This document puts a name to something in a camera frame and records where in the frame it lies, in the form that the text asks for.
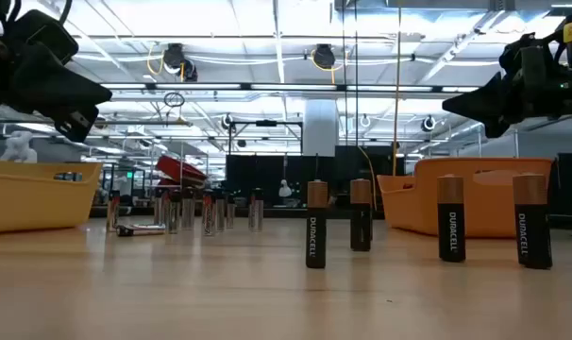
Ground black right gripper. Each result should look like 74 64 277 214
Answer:
441 44 572 140

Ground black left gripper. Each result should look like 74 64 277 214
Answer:
0 42 113 143

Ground yellow plastic bin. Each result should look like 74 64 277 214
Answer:
0 158 104 235

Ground black copper Duracell battery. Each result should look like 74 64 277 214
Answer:
306 179 328 269
349 178 373 252
512 173 553 270
437 174 467 264

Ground thick silver black Energizer battery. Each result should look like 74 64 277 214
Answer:
248 188 264 232

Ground orange plastic bin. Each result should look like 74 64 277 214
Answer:
377 157 555 239

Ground white square pillar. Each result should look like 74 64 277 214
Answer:
303 98 339 157

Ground black partition panels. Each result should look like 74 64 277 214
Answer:
225 144 405 209

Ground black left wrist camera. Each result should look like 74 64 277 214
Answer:
2 8 80 66

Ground black coiled cable loop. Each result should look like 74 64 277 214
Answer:
162 91 186 109

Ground yellow curved cable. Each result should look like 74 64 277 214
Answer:
359 145 378 212

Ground black hanging cable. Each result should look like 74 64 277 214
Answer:
341 0 347 147
354 0 361 147

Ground black gantry frame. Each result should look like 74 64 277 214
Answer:
227 119 304 157

